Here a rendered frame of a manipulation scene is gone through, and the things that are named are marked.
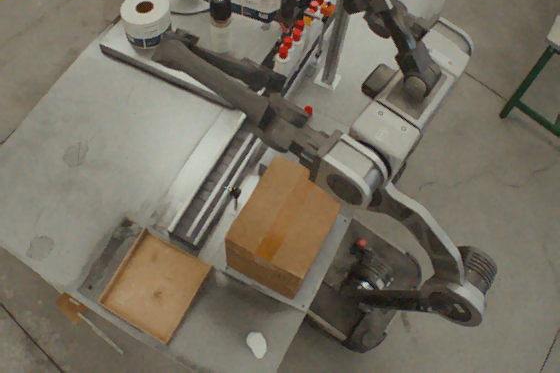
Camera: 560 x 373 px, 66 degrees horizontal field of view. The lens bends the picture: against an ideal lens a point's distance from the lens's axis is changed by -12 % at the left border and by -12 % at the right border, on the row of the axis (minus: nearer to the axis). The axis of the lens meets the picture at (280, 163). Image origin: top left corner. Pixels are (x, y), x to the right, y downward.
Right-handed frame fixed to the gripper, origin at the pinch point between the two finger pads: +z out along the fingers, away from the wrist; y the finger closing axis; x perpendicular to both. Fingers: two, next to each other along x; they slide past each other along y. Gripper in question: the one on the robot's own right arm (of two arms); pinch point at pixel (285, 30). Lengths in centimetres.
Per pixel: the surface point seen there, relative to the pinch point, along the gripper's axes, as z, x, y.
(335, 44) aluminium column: -3.9, 20.6, 0.2
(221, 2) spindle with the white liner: -15.8, -20.1, 13.6
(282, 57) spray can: -4.0, 6.9, 16.6
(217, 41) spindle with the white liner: 3.6, -21.0, 15.3
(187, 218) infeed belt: 15, 5, 79
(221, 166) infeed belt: 14, 5, 56
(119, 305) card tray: 20, 0, 115
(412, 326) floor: 102, 108, 49
